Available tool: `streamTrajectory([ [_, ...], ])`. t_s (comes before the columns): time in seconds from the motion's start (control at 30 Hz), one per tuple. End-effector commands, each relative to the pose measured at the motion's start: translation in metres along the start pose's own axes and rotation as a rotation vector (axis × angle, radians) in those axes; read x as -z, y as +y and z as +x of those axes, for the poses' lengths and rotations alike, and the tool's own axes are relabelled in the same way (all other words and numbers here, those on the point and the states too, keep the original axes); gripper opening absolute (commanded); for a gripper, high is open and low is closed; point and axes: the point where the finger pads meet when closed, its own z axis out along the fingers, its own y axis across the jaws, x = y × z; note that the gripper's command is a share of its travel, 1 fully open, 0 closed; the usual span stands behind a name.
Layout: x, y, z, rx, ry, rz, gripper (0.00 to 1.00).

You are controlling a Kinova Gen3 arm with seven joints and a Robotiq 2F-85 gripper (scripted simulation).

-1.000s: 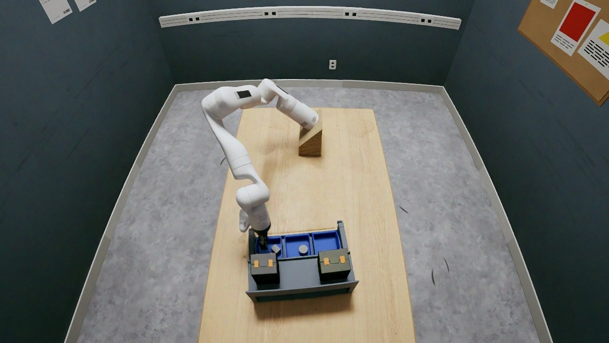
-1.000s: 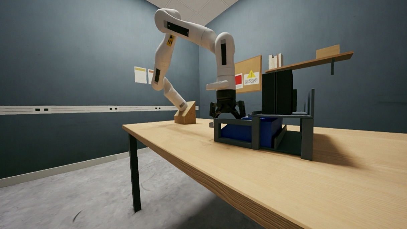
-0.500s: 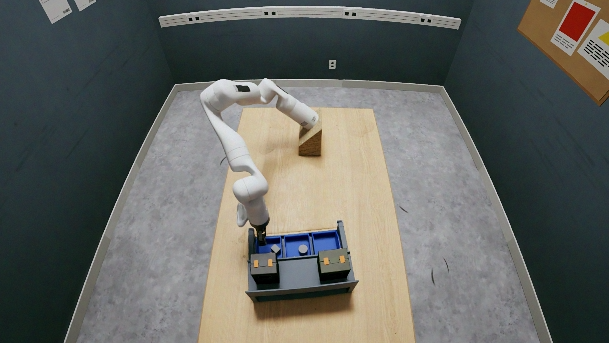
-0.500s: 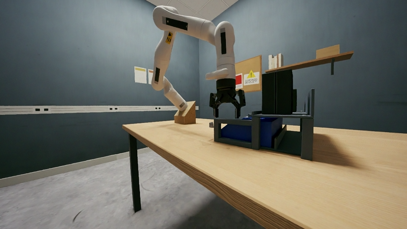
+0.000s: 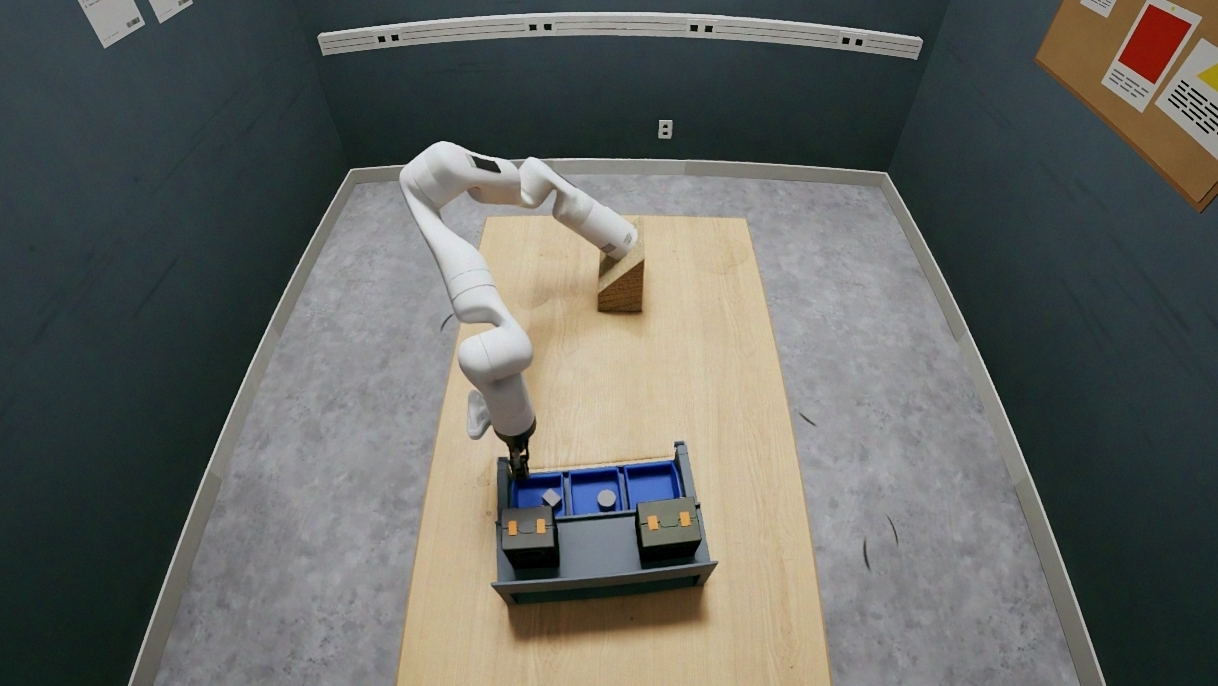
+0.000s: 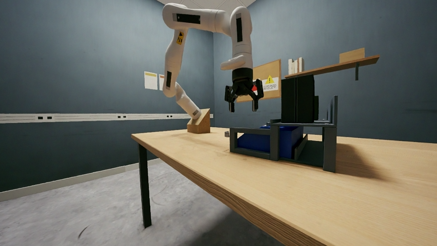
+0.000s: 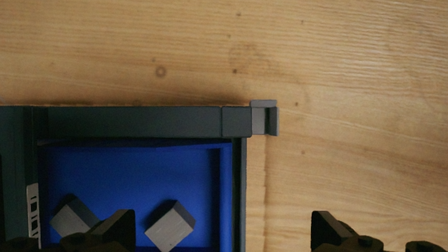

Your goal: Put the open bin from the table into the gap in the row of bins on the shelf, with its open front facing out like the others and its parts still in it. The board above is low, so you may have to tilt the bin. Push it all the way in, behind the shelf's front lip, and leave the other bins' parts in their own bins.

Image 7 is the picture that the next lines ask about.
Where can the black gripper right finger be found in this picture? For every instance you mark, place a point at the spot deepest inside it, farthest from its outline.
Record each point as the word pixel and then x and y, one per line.
pixel 327 232

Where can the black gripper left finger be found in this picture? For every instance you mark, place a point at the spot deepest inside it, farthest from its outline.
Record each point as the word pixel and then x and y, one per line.
pixel 114 234

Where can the blue bin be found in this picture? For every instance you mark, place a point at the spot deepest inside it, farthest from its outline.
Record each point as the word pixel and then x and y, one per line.
pixel 147 175

